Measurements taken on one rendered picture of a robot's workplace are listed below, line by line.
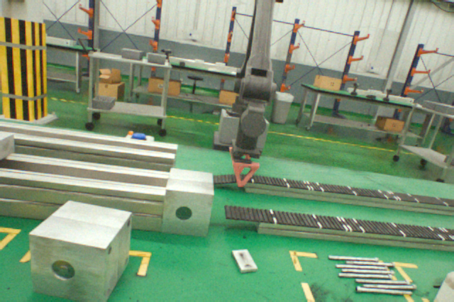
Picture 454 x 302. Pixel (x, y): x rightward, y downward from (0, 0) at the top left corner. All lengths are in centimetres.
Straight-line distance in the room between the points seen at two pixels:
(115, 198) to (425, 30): 978
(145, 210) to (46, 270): 19
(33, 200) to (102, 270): 25
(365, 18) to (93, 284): 902
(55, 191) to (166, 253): 23
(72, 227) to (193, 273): 20
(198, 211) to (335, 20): 844
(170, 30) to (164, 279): 796
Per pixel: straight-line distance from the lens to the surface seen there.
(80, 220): 47
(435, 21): 1019
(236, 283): 52
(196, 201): 56
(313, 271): 60
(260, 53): 78
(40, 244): 45
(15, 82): 393
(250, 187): 81
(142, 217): 59
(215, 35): 825
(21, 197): 64
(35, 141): 81
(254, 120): 66
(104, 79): 578
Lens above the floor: 113
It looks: 18 degrees down
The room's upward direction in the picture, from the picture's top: 10 degrees clockwise
